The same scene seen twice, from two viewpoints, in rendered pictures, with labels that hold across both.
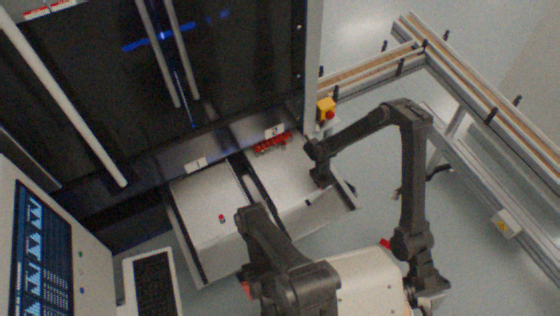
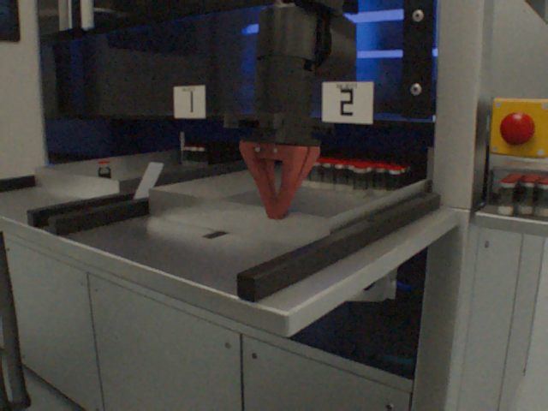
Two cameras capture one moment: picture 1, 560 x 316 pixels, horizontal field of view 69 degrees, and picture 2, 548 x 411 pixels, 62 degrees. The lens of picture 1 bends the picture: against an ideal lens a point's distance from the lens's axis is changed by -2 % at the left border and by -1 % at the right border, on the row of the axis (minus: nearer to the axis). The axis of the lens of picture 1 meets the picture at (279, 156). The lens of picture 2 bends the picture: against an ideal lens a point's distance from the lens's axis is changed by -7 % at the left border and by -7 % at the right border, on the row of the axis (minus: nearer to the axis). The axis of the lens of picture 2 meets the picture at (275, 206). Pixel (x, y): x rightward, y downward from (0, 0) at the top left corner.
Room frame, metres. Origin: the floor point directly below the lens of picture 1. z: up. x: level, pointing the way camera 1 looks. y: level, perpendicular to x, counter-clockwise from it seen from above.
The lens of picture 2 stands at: (0.53, -0.58, 1.02)
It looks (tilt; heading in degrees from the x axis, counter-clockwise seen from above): 12 degrees down; 62
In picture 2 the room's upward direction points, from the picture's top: straight up
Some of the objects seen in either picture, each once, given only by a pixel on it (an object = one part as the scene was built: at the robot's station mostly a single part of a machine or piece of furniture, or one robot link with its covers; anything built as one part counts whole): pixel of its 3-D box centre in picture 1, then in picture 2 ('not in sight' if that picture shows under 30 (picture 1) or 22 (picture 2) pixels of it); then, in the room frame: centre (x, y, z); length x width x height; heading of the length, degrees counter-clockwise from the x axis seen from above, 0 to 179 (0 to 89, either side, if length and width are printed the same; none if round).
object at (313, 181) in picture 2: (274, 145); (347, 177); (0.98, 0.02, 0.90); 0.18 x 0.02 x 0.05; 116
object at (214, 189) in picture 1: (210, 197); (154, 171); (0.75, 0.29, 0.90); 0.34 x 0.26 x 0.04; 25
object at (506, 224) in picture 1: (505, 224); not in sight; (0.73, -1.08, 0.50); 0.12 x 0.05 x 0.09; 25
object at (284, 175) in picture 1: (286, 165); (309, 193); (0.88, -0.03, 0.90); 0.34 x 0.26 x 0.04; 25
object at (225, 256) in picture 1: (256, 196); (191, 204); (0.76, 0.10, 0.87); 0.70 x 0.48 x 0.02; 115
